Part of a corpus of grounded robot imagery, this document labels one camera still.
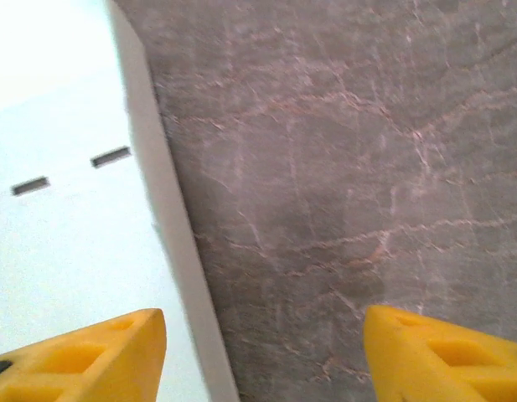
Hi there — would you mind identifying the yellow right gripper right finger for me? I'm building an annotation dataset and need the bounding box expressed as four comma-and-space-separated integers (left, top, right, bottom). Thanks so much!
362, 304, 517, 402

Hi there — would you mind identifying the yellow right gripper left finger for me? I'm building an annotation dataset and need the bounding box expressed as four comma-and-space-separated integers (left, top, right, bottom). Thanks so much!
0, 308, 168, 402

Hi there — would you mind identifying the mint green paper box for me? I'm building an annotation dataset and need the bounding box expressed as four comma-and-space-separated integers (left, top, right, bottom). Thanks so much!
0, 0, 241, 402

